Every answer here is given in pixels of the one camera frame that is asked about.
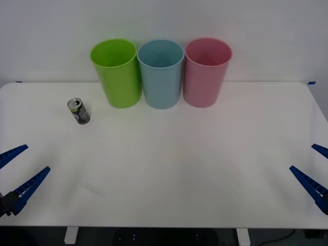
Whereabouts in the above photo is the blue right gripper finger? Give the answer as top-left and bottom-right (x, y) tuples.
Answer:
(289, 165), (328, 215)
(311, 143), (328, 160)

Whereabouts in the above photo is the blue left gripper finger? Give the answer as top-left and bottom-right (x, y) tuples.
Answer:
(0, 144), (29, 170)
(7, 166), (51, 216)

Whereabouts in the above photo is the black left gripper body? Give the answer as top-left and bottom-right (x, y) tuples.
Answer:
(0, 191), (14, 219)

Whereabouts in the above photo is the black drink can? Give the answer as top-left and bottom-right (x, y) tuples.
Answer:
(67, 97), (91, 126)

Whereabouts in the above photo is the white table leg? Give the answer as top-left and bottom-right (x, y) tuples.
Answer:
(64, 227), (79, 244)
(235, 228), (251, 246)

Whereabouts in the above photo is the green plastic waste bin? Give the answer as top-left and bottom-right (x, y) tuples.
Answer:
(90, 38), (142, 109)

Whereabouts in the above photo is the pink plastic waste bin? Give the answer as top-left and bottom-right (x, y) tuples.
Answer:
(182, 37), (233, 108)

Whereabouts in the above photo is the pale blue plastic waste bin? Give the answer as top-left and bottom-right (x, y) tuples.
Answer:
(136, 38), (185, 110)

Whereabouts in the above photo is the black cable on floor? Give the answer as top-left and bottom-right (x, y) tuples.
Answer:
(256, 229), (296, 246)

